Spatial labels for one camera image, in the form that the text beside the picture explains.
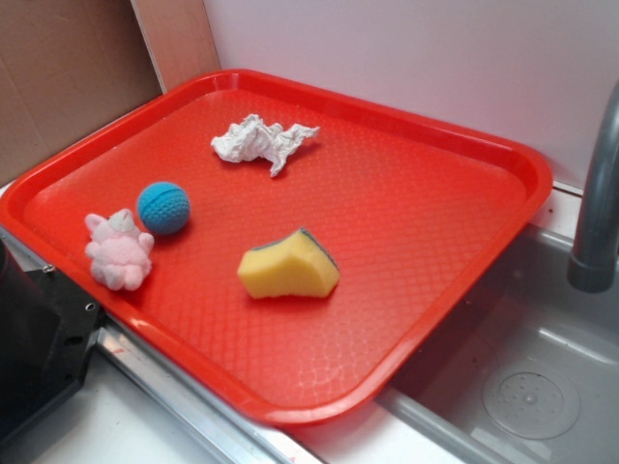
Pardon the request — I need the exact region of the light wooden board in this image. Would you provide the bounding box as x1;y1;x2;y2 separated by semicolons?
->
131;0;221;93

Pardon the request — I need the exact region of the yellow sponge with green scourer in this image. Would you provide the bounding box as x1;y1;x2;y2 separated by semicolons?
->
237;228;340;299

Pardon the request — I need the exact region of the blue knitted ball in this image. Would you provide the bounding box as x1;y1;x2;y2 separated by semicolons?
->
136;182;191;235

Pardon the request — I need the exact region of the brown cardboard panel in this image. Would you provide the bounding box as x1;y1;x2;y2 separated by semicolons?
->
1;1;161;184

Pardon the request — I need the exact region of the grey faucet spout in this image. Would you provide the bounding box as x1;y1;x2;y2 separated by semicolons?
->
568;88;618;293

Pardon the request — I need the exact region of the crumpled white paper towel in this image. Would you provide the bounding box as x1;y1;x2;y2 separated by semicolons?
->
211;114;320;178

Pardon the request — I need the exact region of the grey toy sink basin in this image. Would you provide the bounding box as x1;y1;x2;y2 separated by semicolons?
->
289;222;619;464

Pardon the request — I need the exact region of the red plastic tray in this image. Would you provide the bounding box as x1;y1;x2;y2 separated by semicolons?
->
1;71;552;427

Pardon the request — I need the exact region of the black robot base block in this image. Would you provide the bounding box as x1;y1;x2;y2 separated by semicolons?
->
1;245;102;445

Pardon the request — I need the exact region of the pink plush toy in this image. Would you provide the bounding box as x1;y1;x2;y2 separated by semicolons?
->
85;209;155;291

